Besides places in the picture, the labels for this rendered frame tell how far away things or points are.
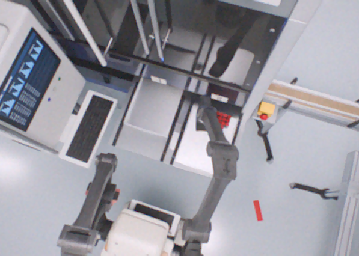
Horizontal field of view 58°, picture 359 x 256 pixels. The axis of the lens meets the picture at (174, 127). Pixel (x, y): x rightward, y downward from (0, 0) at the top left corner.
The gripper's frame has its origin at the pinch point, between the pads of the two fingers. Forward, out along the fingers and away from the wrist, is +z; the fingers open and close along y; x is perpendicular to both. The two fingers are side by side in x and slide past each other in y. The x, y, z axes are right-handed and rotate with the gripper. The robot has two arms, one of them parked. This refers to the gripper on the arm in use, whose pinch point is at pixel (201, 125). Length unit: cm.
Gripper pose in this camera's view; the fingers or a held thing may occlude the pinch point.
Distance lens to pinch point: 175.5
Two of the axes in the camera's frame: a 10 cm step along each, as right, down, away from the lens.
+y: 0.6, -9.6, 2.7
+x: -10.0, -0.5, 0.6
